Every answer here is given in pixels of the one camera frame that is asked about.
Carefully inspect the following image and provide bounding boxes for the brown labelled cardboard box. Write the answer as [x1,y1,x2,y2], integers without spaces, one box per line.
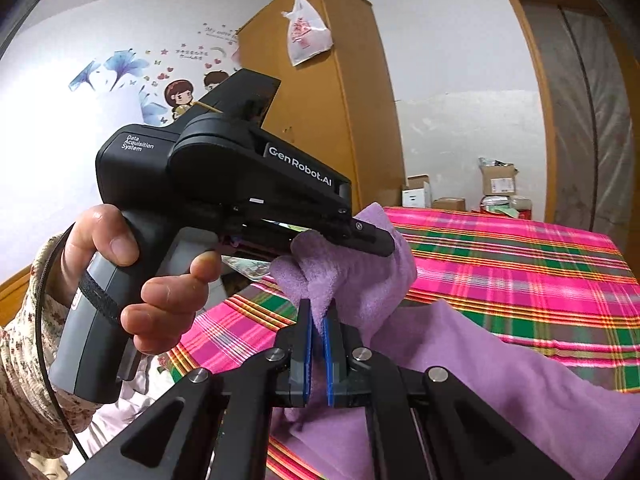
[477,157,518,196]

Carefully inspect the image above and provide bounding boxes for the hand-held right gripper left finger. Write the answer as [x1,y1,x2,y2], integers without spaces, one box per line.
[70,299,313,480]

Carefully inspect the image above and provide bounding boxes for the white floral bedding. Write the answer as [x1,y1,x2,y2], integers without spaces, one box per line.
[75,355,176,461]

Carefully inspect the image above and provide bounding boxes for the person's left hand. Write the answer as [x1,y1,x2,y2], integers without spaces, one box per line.
[61,205,223,355]

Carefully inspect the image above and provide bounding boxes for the white cardboard box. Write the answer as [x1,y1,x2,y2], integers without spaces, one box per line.
[401,175,432,208]

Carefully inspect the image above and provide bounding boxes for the cartoon wall sticker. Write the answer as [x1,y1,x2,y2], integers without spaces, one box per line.
[67,22,246,128]

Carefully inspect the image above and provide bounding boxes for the pink plaid blanket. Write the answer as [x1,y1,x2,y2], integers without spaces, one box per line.
[165,205,640,480]

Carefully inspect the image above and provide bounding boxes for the clear plastic sheet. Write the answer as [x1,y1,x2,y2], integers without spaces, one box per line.
[520,2,640,261]

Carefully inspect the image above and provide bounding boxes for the white plastic bag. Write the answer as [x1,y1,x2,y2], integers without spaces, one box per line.
[281,0,334,67]

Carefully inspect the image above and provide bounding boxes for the wooden door frame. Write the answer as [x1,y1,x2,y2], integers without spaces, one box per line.
[495,0,608,233]

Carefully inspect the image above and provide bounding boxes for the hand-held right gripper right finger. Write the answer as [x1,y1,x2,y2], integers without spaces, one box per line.
[324,305,576,480]

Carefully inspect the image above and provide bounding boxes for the wooden wardrobe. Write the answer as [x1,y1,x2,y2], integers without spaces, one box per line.
[235,0,406,216]

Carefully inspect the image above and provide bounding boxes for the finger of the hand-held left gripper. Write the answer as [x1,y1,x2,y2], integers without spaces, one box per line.
[327,217,396,258]

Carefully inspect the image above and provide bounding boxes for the purple fleece pants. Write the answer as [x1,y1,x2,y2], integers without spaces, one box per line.
[267,202,636,480]

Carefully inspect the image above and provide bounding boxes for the person's left forearm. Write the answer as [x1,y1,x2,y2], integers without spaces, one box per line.
[0,232,103,480]

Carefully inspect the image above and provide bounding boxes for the wooden headboard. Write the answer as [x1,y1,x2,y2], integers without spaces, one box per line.
[0,265,33,328]

